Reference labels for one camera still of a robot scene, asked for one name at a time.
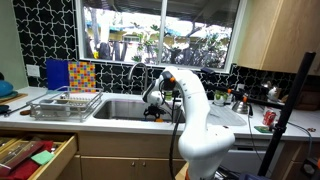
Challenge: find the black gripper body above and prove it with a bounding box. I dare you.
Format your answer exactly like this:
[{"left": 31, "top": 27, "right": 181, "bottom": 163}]
[{"left": 148, "top": 104, "right": 163, "bottom": 115}]

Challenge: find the stainless steel sink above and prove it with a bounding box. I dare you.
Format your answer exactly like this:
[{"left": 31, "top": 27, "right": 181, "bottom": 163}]
[{"left": 92, "top": 99, "right": 189, "bottom": 124}]

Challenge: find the wooden base cabinet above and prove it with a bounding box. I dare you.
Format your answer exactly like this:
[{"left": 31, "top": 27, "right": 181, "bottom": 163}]
[{"left": 56, "top": 130, "right": 188, "bottom": 180}]

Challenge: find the curved steel faucet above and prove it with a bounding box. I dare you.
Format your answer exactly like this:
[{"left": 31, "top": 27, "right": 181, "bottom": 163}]
[{"left": 127, "top": 62, "right": 149, "bottom": 96}]

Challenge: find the potted green plant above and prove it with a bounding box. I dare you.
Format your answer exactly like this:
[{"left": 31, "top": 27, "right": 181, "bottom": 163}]
[{"left": 213, "top": 89, "right": 230, "bottom": 107}]

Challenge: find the grey drying mat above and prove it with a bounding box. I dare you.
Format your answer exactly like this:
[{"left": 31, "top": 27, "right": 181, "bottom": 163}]
[{"left": 206, "top": 103, "right": 248, "bottom": 128}]

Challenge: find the colourful checkered cutting board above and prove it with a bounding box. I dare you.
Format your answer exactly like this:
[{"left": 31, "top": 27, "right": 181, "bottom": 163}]
[{"left": 67, "top": 61, "right": 97, "bottom": 94}]

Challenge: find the silver metal kettle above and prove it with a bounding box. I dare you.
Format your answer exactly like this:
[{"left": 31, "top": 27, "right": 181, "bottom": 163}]
[{"left": 231, "top": 99, "right": 249, "bottom": 115}]

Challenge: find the kitchen window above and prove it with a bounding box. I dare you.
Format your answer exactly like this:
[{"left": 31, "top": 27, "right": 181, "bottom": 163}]
[{"left": 74, "top": 0, "right": 248, "bottom": 73}]

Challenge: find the metal dish rack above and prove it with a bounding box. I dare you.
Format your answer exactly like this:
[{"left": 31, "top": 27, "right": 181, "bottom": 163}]
[{"left": 27, "top": 85, "right": 104, "bottom": 123}]

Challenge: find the white dishwasher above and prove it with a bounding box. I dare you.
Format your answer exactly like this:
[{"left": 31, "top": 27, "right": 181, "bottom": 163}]
[{"left": 219, "top": 138, "right": 294, "bottom": 180}]

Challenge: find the blue cutting board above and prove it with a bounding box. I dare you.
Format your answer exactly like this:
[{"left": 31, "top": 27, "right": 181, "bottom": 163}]
[{"left": 45, "top": 58, "right": 70, "bottom": 91}]

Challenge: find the open wooden drawer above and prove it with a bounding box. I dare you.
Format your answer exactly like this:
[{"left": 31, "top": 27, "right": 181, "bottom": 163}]
[{"left": 0, "top": 131, "right": 78, "bottom": 180}]

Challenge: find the green coaster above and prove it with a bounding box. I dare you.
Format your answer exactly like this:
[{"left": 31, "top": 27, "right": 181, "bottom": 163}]
[{"left": 253, "top": 125, "right": 274, "bottom": 134}]

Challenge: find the red soda can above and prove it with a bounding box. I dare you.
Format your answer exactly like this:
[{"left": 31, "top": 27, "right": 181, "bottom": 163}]
[{"left": 262, "top": 108, "right": 278, "bottom": 127}]

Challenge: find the green sponge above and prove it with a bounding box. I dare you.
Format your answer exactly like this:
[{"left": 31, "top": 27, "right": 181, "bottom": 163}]
[{"left": 30, "top": 149, "right": 56, "bottom": 167}]

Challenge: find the white ceramic figurine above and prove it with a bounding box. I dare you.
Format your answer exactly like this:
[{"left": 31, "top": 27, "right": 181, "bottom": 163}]
[{"left": 266, "top": 84, "right": 283, "bottom": 103}]

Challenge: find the black tripod pole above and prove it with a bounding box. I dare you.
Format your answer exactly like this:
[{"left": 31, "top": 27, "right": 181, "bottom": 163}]
[{"left": 257, "top": 51, "right": 317, "bottom": 178}]

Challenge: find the brown cutlery tray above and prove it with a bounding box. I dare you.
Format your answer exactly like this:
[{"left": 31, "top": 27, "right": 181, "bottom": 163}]
[{"left": 0, "top": 139, "right": 45, "bottom": 173}]

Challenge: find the wooden cutting board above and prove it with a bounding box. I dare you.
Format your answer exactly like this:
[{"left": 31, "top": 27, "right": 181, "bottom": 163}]
[{"left": 0, "top": 93, "right": 29, "bottom": 105}]

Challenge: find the red cloth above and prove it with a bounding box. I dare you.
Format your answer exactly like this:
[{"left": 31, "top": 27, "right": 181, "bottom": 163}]
[{"left": 0, "top": 139, "right": 54, "bottom": 180}]

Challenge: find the teal kettle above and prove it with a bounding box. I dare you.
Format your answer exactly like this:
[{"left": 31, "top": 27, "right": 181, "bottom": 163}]
[{"left": 0, "top": 71, "right": 19, "bottom": 99}]

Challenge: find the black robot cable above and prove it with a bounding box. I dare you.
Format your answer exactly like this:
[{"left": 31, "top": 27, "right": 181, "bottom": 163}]
[{"left": 166, "top": 78, "right": 185, "bottom": 180}]

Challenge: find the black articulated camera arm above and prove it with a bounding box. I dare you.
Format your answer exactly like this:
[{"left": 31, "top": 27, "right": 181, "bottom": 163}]
[{"left": 199, "top": 66, "right": 288, "bottom": 111}]

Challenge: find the white wall switch plate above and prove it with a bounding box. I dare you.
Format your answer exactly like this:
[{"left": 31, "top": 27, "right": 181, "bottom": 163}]
[{"left": 26, "top": 64, "right": 41, "bottom": 78}]

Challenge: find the wooden wall cabinet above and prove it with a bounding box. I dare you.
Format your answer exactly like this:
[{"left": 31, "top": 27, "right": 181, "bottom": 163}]
[{"left": 237, "top": 0, "right": 320, "bottom": 76}]

